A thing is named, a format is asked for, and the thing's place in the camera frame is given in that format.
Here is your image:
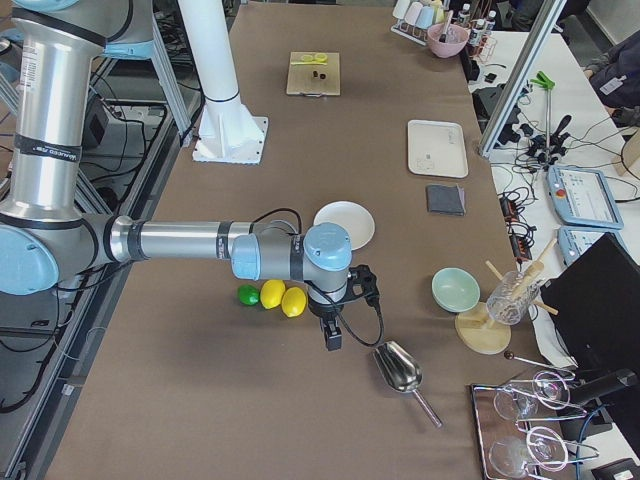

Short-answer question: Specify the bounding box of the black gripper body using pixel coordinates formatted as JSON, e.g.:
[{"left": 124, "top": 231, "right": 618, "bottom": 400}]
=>
[{"left": 306, "top": 282, "right": 347, "bottom": 324}]

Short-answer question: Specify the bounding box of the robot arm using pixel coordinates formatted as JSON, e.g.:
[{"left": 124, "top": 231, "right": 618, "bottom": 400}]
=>
[{"left": 1, "top": 1, "right": 355, "bottom": 350}]

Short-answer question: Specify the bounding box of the cream rabbit tray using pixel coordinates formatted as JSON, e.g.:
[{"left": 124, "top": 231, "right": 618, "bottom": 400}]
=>
[{"left": 407, "top": 119, "right": 469, "bottom": 179}]

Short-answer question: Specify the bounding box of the yellow lemon outer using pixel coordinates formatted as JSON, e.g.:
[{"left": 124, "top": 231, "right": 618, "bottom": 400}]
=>
[{"left": 281, "top": 287, "right": 307, "bottom": 318}]

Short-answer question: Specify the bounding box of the yellow lemon near lime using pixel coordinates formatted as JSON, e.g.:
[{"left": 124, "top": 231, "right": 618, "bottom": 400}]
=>
[{"left": 260, "top": 279, "right": 286, "bottom": 309}]

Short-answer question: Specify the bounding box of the green lime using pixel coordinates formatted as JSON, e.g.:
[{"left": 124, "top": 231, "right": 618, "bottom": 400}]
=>
[{"left": 236, "top": 284, "right": 260, "bottom": 306}]

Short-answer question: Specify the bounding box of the metal scoop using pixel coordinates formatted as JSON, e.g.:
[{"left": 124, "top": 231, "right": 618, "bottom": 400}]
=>
[{"left": 373, "top": 341, "right": 443, "bottom": 428}]

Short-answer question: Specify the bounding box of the white round plate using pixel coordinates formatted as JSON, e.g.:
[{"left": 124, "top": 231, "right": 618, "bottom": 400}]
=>
[{"left": 313, "top": 201, "right": 375, "bottom": 250}]

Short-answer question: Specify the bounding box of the green bowl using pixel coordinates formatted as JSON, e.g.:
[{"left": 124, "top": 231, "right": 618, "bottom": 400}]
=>
[{"left": 431, "top": 267, "right": 480, "bottom": 313}]

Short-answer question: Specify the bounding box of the wooden cup tree stand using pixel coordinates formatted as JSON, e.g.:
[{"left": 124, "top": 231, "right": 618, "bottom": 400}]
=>
[{"left": 455, "top": 238, "right": 558, "bottom": 355}]

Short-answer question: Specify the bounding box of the grey folded cloth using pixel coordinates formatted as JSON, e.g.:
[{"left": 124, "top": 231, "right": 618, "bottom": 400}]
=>
[{"left": 426, "top": 184, "right": 466, "bottom": 216}]

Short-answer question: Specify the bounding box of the clear glass cup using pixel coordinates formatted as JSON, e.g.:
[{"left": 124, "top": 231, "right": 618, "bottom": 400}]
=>
[{"left": 486, "top": 271, "right": 539, "bottom": 326}]

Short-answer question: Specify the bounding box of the metal wine glass rack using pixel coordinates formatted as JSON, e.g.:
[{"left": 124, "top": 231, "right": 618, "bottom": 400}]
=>
[{"left": 469, "top": 370, "right": 599, "bottom": 479}]

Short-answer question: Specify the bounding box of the wooden cutting board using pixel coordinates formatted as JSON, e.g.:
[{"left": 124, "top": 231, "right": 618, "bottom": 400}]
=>
[{"left": 286, "top": 51, "right": 341, "bottom": 97}]

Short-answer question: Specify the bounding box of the teach pendant lower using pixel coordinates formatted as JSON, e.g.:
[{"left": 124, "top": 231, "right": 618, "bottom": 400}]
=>
[{"left": 557, "top": 226, "right": 625, "bottom": 266}]

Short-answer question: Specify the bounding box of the teach pendant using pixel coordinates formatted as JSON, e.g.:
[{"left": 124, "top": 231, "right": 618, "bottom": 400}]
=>
[
  {"left": 557, "top": 226, "right": 625, "bottom": 266},
  {"left": 547, "top": 165, "right": 624, "bottom": 230}
]

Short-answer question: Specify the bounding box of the black monitor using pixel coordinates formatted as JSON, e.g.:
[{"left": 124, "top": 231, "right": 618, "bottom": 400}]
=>
[{"left": 542, "top": 233, "right": 639, "bottom": 373}]

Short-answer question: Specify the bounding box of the teach pendant upper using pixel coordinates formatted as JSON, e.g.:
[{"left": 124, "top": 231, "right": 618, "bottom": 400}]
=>
[{"left": 547, "top": 165, "right": 624, "bottom": 230}]

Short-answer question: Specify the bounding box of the white cup rack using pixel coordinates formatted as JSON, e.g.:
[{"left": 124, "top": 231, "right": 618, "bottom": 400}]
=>
[{"left": 390, "top": 0, "right": 445, "bottom": 46}]

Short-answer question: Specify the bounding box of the pink bowl with ice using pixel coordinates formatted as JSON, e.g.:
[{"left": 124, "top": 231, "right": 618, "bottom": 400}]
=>
[{"left": 426, "top": 24, "right": 470, "bottom": 58}]

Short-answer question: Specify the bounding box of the green reacher grabber tool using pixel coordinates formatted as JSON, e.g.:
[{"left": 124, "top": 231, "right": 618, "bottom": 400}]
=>
[{"left": 531, "top": 70, "right": 555, "bottom": 167}]

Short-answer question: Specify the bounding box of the seated person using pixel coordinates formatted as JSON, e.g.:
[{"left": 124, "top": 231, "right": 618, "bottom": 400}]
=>
[{"left": 583, "top": 31, "right": 639, "bottom": 127}]

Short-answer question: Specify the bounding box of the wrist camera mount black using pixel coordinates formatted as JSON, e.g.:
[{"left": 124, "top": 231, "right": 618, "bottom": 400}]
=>
[{"left": 344, "top": 265, "right": 380, "bottom": 307}]

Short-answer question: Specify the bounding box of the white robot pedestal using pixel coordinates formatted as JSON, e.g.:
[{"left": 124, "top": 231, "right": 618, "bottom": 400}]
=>
[{"left": 179, "top": 0, "right": 268, "bottom": 165}]

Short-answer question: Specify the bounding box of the aluminium frame post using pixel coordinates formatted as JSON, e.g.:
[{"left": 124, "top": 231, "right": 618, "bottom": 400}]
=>
[{"left": 479, "top": 0, "right": 566, "bottom": 159}]

